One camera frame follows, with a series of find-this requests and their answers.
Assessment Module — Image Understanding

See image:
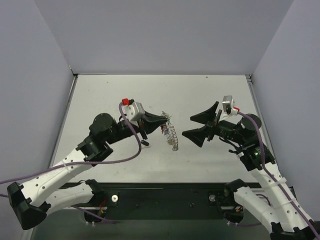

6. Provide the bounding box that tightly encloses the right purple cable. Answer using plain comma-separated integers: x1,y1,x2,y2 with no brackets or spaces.
237,111,320,236

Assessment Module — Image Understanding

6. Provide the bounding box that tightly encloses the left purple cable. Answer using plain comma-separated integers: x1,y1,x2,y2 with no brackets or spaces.
0,101,143,198

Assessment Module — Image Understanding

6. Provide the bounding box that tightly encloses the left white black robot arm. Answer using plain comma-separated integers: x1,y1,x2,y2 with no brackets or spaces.
7,112,168,230

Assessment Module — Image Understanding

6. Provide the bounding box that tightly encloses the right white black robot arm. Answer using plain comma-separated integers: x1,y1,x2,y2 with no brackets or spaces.
182,102,320,240

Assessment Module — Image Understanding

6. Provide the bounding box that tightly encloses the black key fob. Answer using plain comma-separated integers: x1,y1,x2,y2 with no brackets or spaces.
140,140,150,147

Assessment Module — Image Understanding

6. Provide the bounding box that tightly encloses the aluminium frame rail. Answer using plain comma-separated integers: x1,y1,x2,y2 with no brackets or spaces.
29,188,300,211

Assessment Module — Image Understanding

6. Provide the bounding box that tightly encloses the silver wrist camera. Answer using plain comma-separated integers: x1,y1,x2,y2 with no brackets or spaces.
124,99,145,122
222,95,235,115

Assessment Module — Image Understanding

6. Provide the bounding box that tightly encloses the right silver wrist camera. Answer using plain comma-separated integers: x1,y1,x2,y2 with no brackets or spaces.
222,95,235,115

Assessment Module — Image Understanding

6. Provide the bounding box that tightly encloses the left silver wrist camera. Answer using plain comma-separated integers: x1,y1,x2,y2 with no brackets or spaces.
124,99,145,122

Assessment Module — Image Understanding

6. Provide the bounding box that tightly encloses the purple cable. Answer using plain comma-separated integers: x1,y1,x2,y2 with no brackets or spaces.
237,111,320,236
0,101,143,198

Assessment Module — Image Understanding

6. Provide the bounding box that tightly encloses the metal ring disc with keyrings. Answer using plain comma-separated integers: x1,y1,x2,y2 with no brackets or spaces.
160,111,179,152

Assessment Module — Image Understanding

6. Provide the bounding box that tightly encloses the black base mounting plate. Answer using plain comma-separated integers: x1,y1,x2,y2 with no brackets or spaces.
100,183,238,221

